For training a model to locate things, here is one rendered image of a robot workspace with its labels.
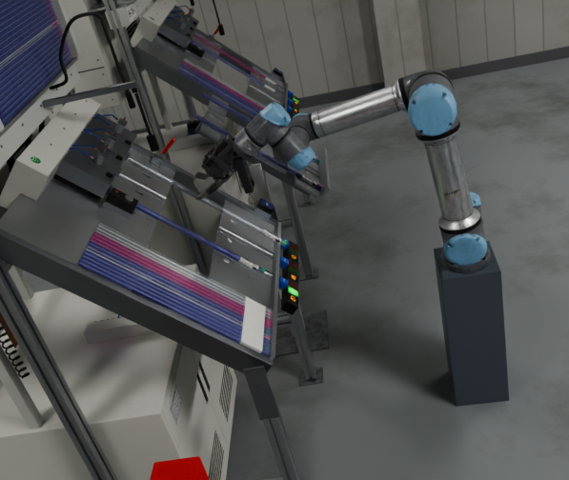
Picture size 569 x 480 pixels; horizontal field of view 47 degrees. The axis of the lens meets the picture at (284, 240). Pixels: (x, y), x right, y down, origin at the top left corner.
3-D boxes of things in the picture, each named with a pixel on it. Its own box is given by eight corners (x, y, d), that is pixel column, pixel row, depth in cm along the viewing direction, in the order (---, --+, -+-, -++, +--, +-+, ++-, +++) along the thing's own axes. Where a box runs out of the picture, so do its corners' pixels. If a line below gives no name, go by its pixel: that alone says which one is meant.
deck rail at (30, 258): (260, 375, 165) (273, 360, 162) (259, 381, 163) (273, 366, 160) (-15, 246, 146) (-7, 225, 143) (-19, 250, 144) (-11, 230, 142)
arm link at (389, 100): (445, 52, 180) (282, 110, 197) (446, 66, 171) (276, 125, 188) (457, 90, 185) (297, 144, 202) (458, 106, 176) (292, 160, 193)
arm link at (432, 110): (487, 238, 196) (449, 66, 171) (492, 268, 184) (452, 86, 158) (446, 246, 200) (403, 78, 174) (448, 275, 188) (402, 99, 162)
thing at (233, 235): (271, 231, 220) (276, 224, 218) (261, 367, 163) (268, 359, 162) (221, 204, 215) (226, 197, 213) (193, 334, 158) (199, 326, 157)
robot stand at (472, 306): (497, 365, 242) (489, 240, 215) (509, 400, 227) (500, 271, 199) (448, 370, 245) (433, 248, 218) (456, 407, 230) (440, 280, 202)
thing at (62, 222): (169, 183, 211) (175, 170, 209) (121, 309, 155) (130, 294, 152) (72, 131, 202) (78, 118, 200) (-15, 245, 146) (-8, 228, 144)
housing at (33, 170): (83, 141, 204) (101, 104, 198) (27, 219, 162) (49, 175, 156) (58, 128, 202) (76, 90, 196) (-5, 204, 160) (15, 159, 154)
